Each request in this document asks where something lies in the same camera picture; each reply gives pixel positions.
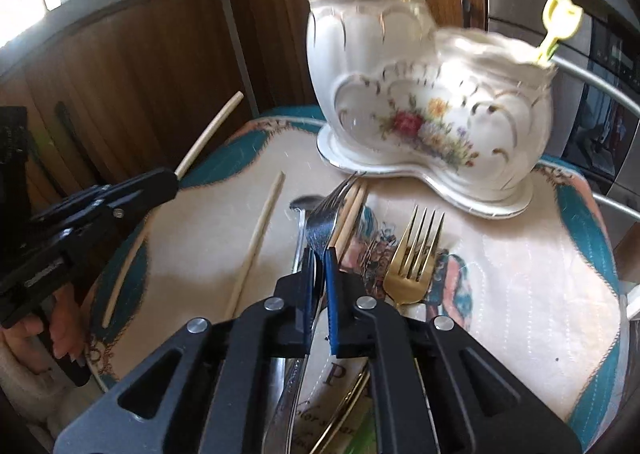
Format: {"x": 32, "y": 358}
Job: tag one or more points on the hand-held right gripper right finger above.
{"x": 331, "y": 294}

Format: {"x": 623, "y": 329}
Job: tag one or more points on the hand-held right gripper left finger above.
{"x": 310, "y": 284}

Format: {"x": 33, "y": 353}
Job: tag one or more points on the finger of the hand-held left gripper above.
{"x": 145, "y": 191}

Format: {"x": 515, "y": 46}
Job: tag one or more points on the silver fork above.
{"x": 322, "y": 224}

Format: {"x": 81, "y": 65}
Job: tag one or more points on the wooden chopstick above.
{"x": 354, "y": 219}
{"x": 255, "y": 244}
{"x": 350, "y": 204}
{"x": 210, "y": 132}

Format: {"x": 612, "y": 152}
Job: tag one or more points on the gold fork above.
{"x": 412, "y": 269}

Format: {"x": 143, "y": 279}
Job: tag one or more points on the green plastic knife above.
{"x": 364, "y": 434}

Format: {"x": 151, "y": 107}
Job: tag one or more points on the white floral ceramic boot holder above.
{"x": 400, "y": 99}

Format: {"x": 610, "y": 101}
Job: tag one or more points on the person's left hand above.
{"x": 65, "y": 331}

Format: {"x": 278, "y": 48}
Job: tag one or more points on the silver spoon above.
{"x": 305, "y": 203}

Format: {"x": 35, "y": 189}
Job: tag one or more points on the wooden kitchen cabinet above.
{"x": 140, "y": 74}

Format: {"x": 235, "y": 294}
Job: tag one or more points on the quilted printed placemat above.
{"x": 525, "y": 284}

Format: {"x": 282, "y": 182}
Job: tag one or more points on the stainless steel oven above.
{"x": 590, "y": 99}

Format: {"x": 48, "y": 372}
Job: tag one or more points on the yellow-green tulip utensil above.
{"x": 560, "y": 17}

